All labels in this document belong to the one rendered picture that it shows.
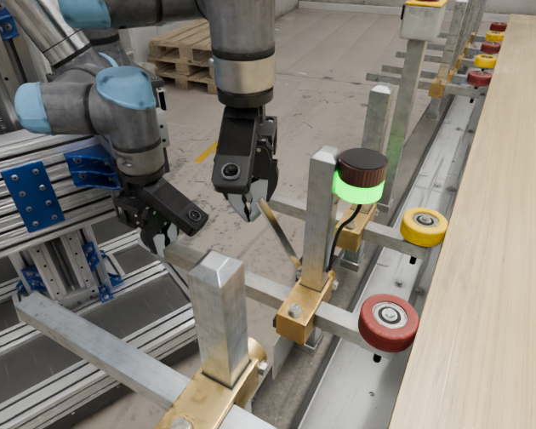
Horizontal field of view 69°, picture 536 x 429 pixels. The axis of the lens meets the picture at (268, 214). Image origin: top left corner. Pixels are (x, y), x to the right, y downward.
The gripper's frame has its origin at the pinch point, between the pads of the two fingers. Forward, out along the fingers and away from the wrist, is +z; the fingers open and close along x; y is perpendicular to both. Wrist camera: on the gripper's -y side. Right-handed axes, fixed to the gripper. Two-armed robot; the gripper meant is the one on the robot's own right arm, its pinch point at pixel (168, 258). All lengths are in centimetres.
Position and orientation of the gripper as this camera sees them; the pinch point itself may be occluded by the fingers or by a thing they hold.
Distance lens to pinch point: 78.8
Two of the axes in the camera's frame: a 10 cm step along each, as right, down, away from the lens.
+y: -8.7, -3.1, 3.8
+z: -0.2, 8.0, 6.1
